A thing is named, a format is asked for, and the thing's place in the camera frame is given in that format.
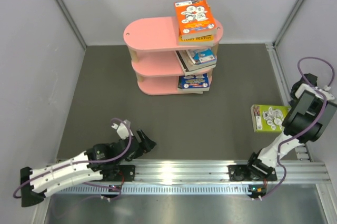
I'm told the purple treehouse book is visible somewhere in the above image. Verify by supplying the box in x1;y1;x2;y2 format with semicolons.
180;90;203;94

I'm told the dark blue treehouse book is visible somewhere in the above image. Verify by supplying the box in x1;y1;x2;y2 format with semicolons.
177;73;210;93

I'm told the dark tale of two cities book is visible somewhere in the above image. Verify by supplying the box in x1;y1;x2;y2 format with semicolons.
175;50;216;76

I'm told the blue 26-storey treehouse book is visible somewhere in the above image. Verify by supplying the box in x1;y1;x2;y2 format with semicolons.
185;48;216;65

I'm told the yellow 130-storey treehouse book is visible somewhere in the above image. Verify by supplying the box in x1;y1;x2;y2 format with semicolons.
178;35;214;47

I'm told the lime green treehouse book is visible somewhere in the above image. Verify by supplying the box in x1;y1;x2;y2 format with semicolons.
251;105;290;133

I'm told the orange 78-storey treehouse book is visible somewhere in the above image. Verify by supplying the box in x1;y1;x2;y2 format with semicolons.
174;0;217;39

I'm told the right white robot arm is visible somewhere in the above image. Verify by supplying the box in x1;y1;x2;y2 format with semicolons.
245;74;336;180

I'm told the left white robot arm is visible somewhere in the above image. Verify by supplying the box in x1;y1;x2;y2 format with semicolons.
18;130;157;208

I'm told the pink three-tier shelf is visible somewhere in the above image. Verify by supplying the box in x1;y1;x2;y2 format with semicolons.
123;16;224;96

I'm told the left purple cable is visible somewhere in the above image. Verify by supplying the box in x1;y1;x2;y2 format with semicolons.
12;118;133;201

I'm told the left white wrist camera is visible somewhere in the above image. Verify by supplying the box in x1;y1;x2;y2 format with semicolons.
111;120;133;140

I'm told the aluminium mounting rail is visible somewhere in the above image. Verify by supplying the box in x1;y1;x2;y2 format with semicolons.
43;158;330;196

